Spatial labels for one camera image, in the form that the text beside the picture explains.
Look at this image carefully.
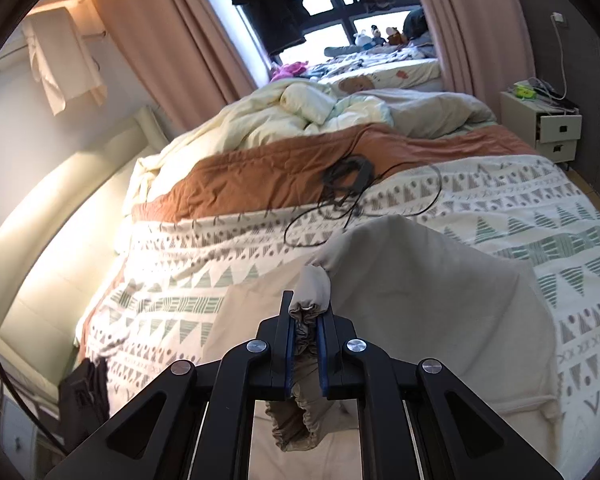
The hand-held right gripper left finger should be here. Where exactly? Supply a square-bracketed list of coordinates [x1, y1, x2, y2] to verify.
[45, 290, 297, 480]

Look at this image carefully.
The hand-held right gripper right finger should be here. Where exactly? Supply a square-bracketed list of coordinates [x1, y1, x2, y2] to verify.
[316, 305, 565, 480]

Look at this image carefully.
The beige jacket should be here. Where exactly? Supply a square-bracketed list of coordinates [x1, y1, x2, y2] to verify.
[202, 215, 563, 453]

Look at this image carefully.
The bed with patterned duvet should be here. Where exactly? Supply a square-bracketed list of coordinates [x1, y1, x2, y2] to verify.
[75, 122, 600, 476]

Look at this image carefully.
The black folded cloth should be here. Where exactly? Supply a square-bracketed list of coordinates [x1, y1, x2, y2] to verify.
[57, 360, 112, 448]

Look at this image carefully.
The cream duvet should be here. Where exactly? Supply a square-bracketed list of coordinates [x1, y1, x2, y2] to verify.
[122, 80, 395, 211]

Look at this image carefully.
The cream padded headboard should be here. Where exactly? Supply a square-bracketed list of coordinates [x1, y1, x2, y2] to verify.
[0, 105, 163, 341]

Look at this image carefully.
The grey duvet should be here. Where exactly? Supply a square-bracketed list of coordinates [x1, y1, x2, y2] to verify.
[375, 87, 495, 138]

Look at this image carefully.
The pink cloth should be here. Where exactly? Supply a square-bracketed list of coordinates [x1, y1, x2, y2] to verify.
[271, 61, 308, 82]

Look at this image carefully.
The printed window seat mattress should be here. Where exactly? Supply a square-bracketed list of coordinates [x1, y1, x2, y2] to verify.
[305, 45, 443, 93]

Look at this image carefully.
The white nightstand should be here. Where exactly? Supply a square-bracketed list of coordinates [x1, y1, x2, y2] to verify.
[500, 90, 583, 163]

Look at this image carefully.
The black framed window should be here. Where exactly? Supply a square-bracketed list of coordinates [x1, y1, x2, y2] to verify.
[222, 0, 425, 68]

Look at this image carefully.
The dark blue pillow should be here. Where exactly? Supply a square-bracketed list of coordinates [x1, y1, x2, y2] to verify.
[402, 6, 431, 41]

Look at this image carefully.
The pink curtain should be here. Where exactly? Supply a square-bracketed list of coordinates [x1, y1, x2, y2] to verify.
[87, 0, 281, 133]
[402, 0, 538, 106]

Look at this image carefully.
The black hanging jacket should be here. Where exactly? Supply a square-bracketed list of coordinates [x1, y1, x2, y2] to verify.
[227, 0, 308, 56]

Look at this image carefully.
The white hanging shirt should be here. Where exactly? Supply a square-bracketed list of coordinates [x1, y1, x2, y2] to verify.
[22, 7, 108, 116]

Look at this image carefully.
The black charger cable bundle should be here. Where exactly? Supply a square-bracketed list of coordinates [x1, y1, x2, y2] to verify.
[285, 155, 443, 248]

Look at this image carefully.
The white charging cable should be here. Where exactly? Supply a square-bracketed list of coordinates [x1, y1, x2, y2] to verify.
[554, 22, 569, 98]

